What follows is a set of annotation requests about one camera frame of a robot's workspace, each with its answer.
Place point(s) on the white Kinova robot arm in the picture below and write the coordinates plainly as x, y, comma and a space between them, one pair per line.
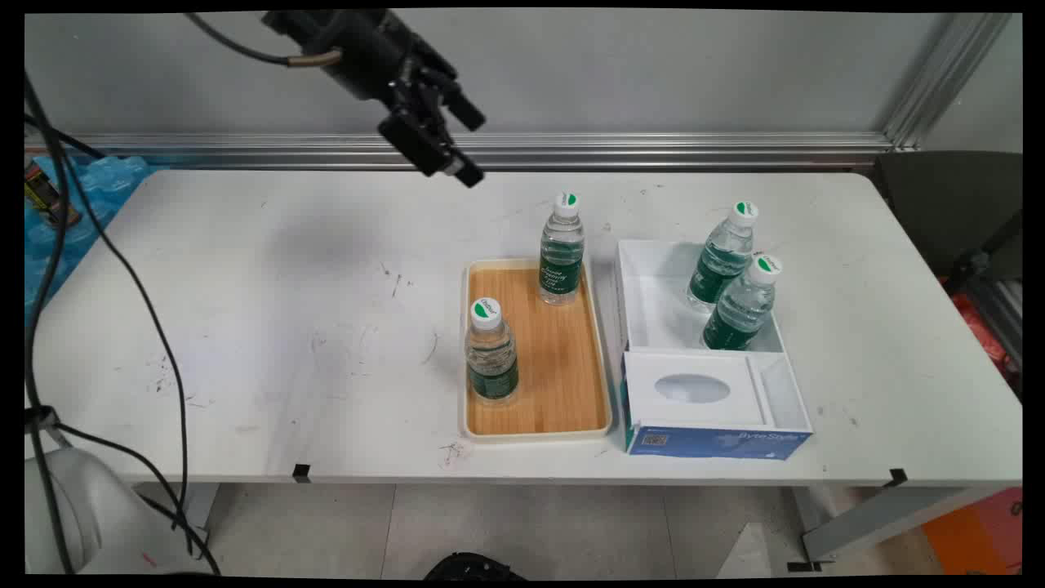
98, 514

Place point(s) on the black round floor object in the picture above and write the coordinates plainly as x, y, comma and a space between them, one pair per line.
473, 567

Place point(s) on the grey table leg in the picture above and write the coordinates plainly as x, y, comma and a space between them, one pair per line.
882, 518

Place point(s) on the horizontal aluminium frame rail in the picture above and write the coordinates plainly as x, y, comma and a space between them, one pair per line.
653, 151

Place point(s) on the dark yellow printed can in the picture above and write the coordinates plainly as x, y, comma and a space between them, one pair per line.
41, 192

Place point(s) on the wooden tray cream rim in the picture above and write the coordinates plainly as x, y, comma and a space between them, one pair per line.
555, 367

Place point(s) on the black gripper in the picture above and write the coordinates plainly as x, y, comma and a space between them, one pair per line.
359, 49

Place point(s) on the red plastic bag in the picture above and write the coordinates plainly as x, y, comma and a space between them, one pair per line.
984, 335

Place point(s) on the black tape marker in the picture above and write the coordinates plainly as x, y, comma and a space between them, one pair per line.
301, 472
898, 477

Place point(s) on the white and blue cardboard box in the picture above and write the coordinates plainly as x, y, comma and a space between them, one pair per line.
694, 408

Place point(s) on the blue plastic bag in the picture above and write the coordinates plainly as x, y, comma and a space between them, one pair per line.
106, 184

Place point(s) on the slanted aluminium frame post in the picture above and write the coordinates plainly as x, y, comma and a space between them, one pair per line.
947, 73

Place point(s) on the water bottle green label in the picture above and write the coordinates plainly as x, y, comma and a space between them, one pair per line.
718, 261
739, 314
561, 261
491, 359

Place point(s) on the orange box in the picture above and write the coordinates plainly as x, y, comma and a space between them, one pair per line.
980, 535

